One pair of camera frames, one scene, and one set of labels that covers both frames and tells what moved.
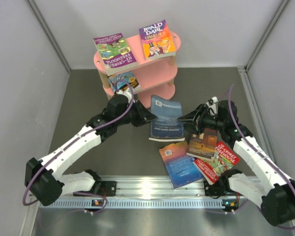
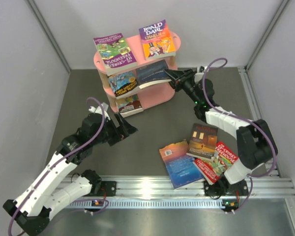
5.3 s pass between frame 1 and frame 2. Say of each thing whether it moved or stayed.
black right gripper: moved
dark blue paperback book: moved
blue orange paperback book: stayed
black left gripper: moved
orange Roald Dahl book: stayed
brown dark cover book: stayed
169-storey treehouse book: stayed
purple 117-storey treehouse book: stayed
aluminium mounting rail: stayed
